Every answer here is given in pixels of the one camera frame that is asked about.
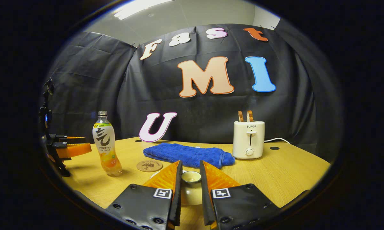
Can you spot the ceiling light panel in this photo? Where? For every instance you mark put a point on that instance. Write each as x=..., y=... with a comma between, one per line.
x=137, y=8

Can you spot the blue towel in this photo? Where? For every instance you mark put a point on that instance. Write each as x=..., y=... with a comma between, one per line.
x=185, y=153

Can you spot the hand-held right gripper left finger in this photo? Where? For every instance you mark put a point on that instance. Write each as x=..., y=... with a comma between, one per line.
x=177, y=201

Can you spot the round cork coaster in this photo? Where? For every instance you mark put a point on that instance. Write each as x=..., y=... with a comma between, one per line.
x=149, y=166

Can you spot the toast slice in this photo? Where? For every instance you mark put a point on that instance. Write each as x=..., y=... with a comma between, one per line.
x=240, y=116
x=250, y=116

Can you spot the white toaster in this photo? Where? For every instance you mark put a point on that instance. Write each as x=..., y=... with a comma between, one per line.
x=248, y=139

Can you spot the black backdrop cloth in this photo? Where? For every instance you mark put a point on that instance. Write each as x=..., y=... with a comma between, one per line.
x=211, y=111

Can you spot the clear plastic water bottle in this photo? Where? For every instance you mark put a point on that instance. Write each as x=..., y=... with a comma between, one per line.
x=105, y=143

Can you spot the cream porcelain teacup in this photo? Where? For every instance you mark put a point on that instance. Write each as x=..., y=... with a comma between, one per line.
x=192, y=195

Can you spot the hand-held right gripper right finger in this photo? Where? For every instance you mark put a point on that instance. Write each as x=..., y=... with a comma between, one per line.
x=206, y=204

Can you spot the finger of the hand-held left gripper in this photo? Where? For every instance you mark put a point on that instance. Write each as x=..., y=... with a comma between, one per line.
x=72, y=139
x=76, y=149

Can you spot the cream porcelain saucer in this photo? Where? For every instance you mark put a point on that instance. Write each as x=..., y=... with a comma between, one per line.
x=154, y=174

